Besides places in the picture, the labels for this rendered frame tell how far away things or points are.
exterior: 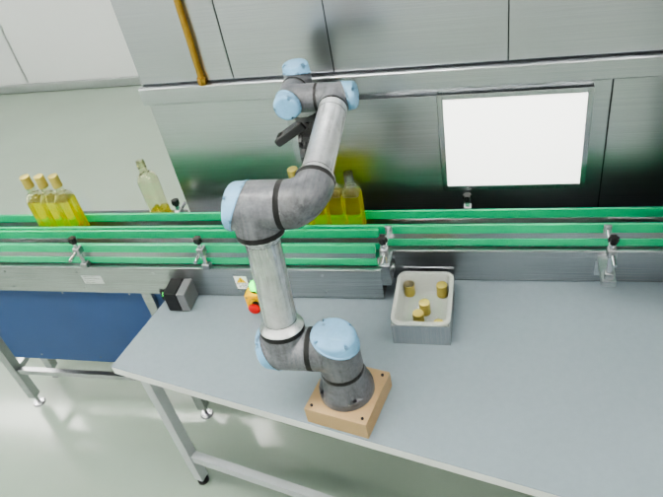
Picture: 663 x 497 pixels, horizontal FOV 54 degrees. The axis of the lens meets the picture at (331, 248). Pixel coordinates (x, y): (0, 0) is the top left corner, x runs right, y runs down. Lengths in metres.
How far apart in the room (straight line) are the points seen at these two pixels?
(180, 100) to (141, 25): 0.25
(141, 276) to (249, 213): 0.95
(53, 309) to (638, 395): 2.04
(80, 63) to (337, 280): 4.46
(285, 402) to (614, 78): 1.27
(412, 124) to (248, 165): 0.60
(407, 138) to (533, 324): 0.67
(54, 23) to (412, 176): 4.46
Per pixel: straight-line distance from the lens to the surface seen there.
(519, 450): 1.77
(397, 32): 1.93
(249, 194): 1.47
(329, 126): 1.61
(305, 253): 2.07
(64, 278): 2.54
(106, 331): 2.72
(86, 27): 6.00
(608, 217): 2.13
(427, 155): 2.08
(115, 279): 2.42
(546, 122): 2.03
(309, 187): 1.45
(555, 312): 2.07
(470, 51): 1.95
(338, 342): 1.64
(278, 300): 1.60
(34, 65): 6.46
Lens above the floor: 2.24
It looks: 40 degrees down
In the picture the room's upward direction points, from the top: 12 degrees counter-clockwise
